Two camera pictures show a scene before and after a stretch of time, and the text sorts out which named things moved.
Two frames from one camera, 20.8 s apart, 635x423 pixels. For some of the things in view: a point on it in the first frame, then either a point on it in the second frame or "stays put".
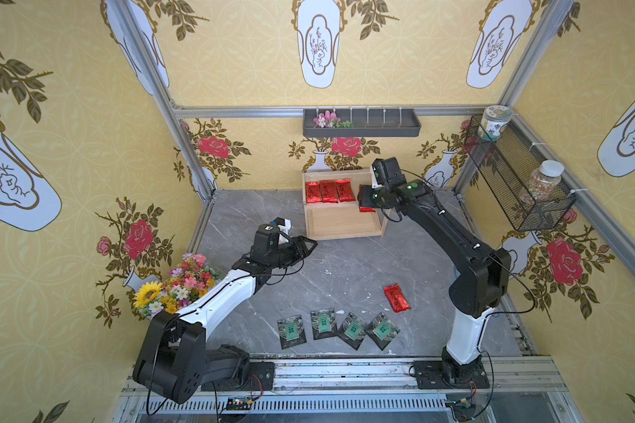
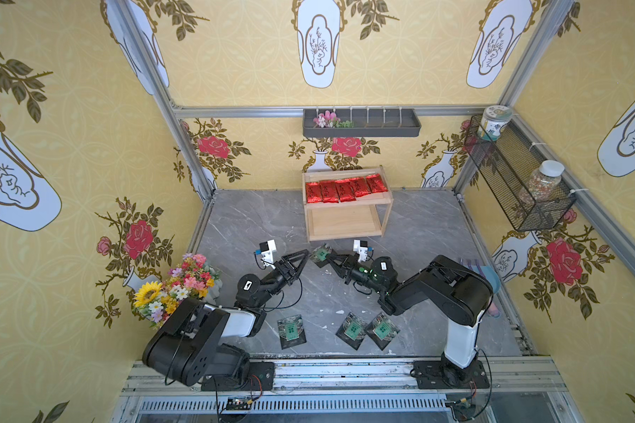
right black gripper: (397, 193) -> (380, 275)
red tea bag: (364, 198) -> (360, 186)
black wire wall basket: (526, 183) stays put
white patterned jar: (493, 120) stays put
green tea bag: (324, 322) -> (319, 256)
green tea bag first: (291, 331) stays put
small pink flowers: (330, 121) stays put
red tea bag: (328, 191) stays put
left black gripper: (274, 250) -> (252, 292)
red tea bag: (313, 192) stays put
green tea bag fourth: (382, 330) stays put
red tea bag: (345, 190) stays put
